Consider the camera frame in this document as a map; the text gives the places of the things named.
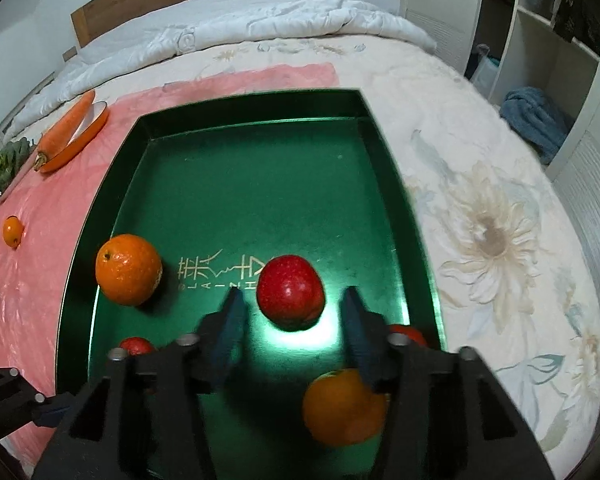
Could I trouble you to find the orange rimmed plate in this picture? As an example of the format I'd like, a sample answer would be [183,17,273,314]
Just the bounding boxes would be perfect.
[37,101,110,173]

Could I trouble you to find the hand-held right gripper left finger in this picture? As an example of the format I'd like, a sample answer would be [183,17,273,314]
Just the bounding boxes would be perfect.
[30,287,248,480]

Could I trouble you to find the green leafy vegetable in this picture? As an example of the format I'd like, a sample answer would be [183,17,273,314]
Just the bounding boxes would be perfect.
[0,137,37,193]

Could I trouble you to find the dark hanging garments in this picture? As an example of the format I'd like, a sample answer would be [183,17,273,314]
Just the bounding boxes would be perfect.
[552,0,600,46]

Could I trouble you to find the carrot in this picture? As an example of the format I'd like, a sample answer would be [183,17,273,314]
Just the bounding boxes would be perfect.
[34,90,97,171]

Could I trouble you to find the orange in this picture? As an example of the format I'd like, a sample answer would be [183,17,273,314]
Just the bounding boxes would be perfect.
[95,233,163,307]
[2,215,23,249]
[301,367,391,448]

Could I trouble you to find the teal bag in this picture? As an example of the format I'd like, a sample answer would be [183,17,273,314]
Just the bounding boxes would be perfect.
[470,44,501,98]

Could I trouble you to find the red apple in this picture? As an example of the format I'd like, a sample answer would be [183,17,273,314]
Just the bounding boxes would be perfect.
[387,324,428,348]
[256,255,326,328]
[118,336,157,357]

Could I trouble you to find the blue towel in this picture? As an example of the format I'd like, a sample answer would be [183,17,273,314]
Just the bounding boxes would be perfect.
[499,86,573,166]

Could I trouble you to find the white wardrobe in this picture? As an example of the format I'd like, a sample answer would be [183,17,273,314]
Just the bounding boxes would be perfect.
[397,0,600,341]

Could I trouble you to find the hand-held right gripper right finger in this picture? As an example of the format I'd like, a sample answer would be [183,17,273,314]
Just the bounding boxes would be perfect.
[341,286,556,480]

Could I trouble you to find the white duvet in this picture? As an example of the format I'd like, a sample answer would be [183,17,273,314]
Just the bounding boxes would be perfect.
[2,0,438,141]

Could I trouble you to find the green tray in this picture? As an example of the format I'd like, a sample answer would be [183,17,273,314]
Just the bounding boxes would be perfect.
[55,87,448,480]

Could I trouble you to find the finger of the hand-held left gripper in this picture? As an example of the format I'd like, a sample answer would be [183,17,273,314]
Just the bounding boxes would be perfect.
[0,367,78,443]

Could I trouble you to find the pink cloth mat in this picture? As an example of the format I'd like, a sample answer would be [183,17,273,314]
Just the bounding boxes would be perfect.
[0,62,341,466]

